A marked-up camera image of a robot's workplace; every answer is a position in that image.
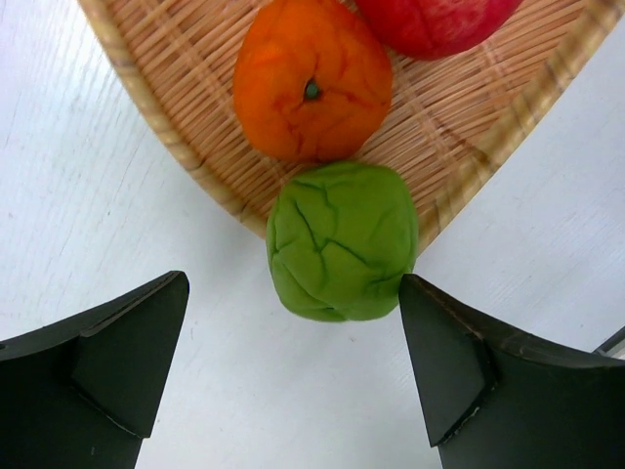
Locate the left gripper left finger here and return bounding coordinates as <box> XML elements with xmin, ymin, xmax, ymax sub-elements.
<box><xmin>1</xmin><ymin>271</ymin><xmax>189</xmax><ymax>468</ymax></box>

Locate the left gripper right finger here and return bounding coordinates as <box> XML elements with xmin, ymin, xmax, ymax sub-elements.
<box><xmin>398</xmin><ymin>275</ymin><xmax>624</xmax><ymax>469</ymax></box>

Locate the green fake apple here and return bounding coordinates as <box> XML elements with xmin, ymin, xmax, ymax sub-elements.
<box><xmin>266</xmin><ymin>161</ymin><xmax>419</xmax><ymax>322</ymax></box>

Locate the orange fake fruit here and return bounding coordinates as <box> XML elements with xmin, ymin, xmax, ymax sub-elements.
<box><xmin>232</xmin><ymin>1</ymin><xmax>393</xmax><ymax>162</ymax></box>

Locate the red fake apple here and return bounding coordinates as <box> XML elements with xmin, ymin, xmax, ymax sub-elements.
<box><xmin>356</xmin><ymin>0</ymin><xmax>521</xmax><ymax>61</ymax></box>

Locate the woven wicker fruit bowl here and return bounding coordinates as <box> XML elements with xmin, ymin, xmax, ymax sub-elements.
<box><xmin>81</xmin><ymin>1</ymin><xmax>624</xmax><ymax>247</ymax></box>

